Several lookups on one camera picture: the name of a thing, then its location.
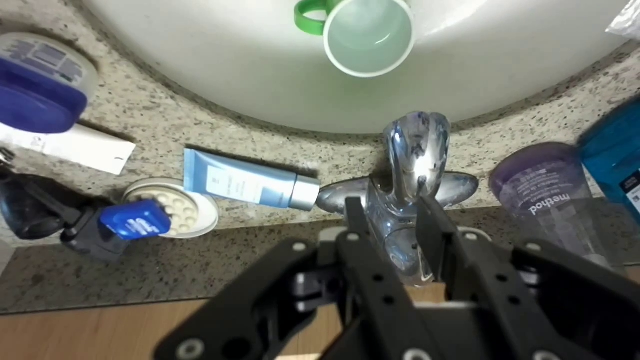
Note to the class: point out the chrome faucet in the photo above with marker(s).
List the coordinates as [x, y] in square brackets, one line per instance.
[416, 156]

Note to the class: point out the wood framed wall mirror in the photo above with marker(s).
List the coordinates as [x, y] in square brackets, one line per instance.
[100, 330]

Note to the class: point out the small blue case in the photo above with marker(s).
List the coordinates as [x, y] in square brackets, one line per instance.
[137, 218]

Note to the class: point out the clear plastic zip bag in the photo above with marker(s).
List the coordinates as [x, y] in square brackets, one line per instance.
[626, 21]

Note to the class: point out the clear pump bottle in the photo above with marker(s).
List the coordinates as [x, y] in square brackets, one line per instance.
[553, 193]

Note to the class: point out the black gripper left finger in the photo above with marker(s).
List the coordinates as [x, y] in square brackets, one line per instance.
[373, 281]

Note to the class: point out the small white tube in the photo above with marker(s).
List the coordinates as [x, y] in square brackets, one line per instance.
[72, 148]

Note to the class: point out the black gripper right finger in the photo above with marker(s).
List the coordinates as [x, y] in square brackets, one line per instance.
[520, 293]

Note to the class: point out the white round perforated disc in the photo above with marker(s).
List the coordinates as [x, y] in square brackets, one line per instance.
[192, 212]

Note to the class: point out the blue silver toothpaste tube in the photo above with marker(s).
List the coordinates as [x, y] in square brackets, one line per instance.
[242, 181]

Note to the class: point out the white oval sink basin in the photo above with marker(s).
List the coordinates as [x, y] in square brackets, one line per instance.
[200, 41]

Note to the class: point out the green mug white inside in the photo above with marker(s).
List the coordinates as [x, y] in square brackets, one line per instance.
[371, 36]

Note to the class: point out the blue white oval container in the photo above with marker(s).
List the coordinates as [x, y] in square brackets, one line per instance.
[41, 86]

